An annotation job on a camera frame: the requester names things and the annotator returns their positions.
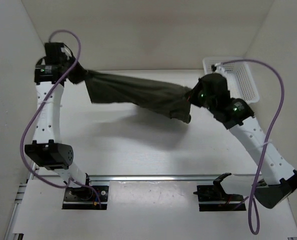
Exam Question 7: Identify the olive green shorts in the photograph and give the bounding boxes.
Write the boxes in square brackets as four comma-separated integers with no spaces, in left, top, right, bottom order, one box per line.
[83,68,193,125]

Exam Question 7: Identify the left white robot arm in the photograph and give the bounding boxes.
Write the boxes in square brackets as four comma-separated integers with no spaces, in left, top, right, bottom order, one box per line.
[24,58,94,201]

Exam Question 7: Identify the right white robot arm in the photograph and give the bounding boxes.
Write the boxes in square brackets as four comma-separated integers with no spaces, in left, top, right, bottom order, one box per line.
[187,79,297,209]

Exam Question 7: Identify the white perforated plastic basket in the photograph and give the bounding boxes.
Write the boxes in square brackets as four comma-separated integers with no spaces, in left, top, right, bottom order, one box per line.
[202,56,260,104]

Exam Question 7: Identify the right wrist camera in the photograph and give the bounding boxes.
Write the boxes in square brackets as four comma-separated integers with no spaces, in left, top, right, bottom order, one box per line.
[199,63,231,108]

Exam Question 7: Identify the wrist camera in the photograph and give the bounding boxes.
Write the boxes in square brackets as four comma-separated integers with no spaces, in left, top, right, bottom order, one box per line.
[44,42,72,65]
[199,63,231,108]

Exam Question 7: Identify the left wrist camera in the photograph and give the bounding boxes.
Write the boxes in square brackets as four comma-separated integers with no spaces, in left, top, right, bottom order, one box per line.
[44,42,72,65]

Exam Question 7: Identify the front aluminium rail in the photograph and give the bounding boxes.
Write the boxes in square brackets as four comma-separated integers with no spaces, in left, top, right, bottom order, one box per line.
[89,174,220,182]

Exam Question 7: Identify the aluminium rail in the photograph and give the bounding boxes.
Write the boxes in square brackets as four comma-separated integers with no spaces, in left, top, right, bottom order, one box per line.
[3,159,43,240]
[89,174,220,182]

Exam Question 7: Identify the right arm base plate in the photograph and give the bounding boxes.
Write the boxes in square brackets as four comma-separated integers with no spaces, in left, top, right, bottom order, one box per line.
[193,185,246,212]

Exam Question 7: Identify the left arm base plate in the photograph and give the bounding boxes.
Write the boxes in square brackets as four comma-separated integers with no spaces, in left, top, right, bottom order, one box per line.
[62,185,109,211]

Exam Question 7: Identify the left aluminium rail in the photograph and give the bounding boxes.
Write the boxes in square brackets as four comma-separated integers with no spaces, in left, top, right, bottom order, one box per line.
[3,159,43,240]

